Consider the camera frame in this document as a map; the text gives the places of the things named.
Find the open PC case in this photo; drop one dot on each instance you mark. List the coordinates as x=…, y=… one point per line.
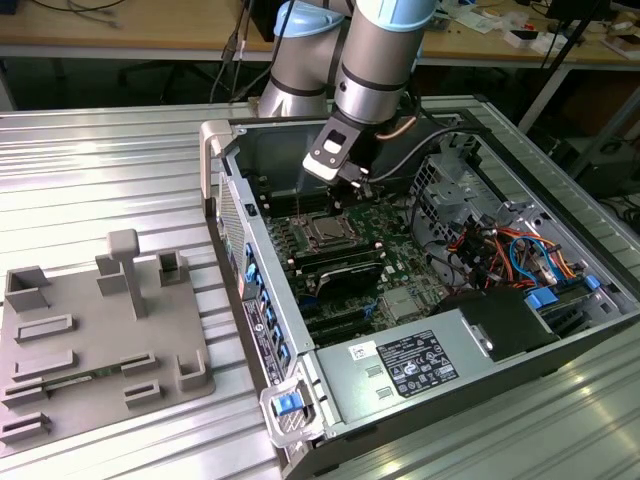
x=270, y=150

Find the silver chipset heatsink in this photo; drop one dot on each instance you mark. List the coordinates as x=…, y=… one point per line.
x=400, y=304

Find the black RAM slot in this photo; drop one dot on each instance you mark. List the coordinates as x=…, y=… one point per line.
x=335, y=257
x=285, y=200

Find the green motherboard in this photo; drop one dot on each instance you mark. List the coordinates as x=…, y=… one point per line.
x=400, y=260

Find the CPU socket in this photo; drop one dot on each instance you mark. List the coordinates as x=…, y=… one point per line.
x=314, y=245

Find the grey parts rack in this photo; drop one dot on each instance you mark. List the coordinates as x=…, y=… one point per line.
x=100, y=340

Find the small blue plastic tab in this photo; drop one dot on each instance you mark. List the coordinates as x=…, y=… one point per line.
x=592, y=282

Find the white and grey wrist camera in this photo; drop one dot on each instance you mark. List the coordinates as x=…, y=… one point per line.
x=330, y=150

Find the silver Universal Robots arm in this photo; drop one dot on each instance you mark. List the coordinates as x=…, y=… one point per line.
x=370, y=65

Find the black plastic shroud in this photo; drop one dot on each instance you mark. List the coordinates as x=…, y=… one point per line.
x=500, y=315

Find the perforated metal drive cage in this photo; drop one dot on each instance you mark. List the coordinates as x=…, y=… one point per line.
x=440, y=190

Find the black expansion card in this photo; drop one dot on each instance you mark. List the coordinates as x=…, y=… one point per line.
x=350, y=280

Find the wooden desk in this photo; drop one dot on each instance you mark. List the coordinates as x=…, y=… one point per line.
x=150, y=25

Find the black expansion slot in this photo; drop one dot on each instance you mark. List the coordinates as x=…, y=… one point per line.
x=340, y=325

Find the small white box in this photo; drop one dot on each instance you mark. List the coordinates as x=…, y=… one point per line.
x=515, y=42

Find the silver power supply with label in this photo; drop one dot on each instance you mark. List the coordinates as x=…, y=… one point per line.
x=350, y=390

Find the green RAM stick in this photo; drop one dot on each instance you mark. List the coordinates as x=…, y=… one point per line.
x=80, y=377

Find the blue case latch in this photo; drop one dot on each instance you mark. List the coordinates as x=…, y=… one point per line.
x=285, y=404

